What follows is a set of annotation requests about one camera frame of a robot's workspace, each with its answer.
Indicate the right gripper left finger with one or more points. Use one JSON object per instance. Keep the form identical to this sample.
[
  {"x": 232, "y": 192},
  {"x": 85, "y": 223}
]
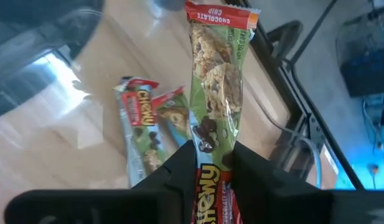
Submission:
[{"x": 179, "y": 174}]

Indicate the round dark blue woven mat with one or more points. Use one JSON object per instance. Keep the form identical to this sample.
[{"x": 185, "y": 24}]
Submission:
[{"x": 23, "y": 25}]

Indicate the dark equipment box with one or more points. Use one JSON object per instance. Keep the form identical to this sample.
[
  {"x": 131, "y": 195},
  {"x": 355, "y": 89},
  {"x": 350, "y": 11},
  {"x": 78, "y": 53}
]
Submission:
[{"x": 366, "y": 71}]

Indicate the black metal table frame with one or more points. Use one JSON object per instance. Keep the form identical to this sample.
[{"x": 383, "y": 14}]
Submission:
[{"x": 300, "y": 105}]

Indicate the clear plastic bin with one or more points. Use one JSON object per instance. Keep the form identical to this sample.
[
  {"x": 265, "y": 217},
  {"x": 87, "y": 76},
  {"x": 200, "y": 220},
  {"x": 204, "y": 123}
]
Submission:
[{"x": 101, "y": 140}]

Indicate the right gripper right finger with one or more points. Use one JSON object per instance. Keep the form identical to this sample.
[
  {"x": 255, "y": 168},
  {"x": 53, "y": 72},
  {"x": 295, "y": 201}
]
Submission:
[{"x": 257, "y": 177}]

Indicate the green red Chewy granola bar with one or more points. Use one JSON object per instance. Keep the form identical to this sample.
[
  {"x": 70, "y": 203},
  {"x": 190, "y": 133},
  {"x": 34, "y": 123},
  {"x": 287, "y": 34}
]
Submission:
[
  {"x": 174, "y": 115},
  {"x": 138, "y": 109},
  {"x": 218, "y": 77}
]

